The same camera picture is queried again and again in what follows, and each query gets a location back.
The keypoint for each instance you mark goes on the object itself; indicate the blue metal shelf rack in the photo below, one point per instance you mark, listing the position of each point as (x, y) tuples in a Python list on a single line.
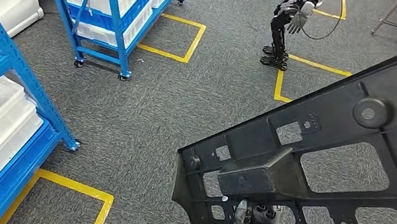
[(10, 54)]

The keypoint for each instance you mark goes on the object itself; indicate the blue shelf rack on casters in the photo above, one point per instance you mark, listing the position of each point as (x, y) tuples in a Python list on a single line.
[(114, 0)]

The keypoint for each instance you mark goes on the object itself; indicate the blue plastic bin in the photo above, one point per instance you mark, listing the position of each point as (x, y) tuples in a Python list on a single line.
[(96, 20)]

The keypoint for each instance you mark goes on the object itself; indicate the black licence plate frame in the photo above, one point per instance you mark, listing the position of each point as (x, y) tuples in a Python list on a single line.
[(342, 123)]

